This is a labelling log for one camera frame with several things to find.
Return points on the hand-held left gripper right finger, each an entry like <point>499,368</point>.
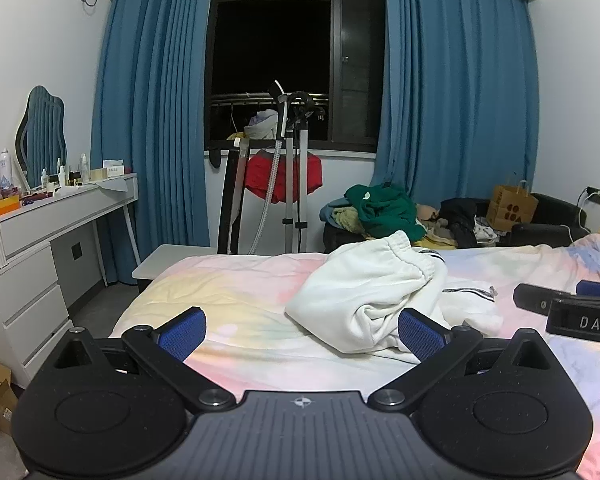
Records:
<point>420,332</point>

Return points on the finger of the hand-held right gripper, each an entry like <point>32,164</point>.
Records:
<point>597,289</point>
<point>535,300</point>

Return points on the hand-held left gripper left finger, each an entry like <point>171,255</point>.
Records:
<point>182,332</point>

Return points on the white pants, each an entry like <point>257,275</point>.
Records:
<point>360,285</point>

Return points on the pastel bed blanket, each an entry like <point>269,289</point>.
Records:
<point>230,290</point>

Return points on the black sofa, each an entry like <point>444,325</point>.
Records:
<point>540,232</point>

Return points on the white patterned garment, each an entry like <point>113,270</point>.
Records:
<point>485,230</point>

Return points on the yellow garment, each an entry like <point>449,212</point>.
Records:
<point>435,243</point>

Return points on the brown paper bag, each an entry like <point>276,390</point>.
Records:
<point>510,210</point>

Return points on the black clothing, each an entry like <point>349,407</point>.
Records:
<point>457,220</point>

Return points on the beige cloth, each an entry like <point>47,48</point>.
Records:
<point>427,212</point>

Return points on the green garment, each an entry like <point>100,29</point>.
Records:
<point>385,210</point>

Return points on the olive cloth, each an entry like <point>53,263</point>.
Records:
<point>345,220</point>

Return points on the blue-grey garment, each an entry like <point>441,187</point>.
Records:
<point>330,210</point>

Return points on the white vanity desk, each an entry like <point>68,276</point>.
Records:
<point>25,280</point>

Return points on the red garment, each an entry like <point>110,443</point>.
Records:
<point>260,175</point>

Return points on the tissue box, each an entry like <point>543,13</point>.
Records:
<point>114,169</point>

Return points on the garment steamer stand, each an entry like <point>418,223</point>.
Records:
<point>290,185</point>

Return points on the white pump bottle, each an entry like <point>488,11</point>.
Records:
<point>84,170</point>

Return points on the white hanging garment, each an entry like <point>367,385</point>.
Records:
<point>260,125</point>

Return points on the blue curtain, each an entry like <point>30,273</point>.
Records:
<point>455,85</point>
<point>150,110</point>

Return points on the wavy framed mirror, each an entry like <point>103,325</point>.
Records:
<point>42,135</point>

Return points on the dark window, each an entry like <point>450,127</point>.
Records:
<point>270,50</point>

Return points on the wall outlet with plug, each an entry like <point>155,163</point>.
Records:
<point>597,196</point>

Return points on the black and white frame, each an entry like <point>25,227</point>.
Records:
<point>227,200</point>

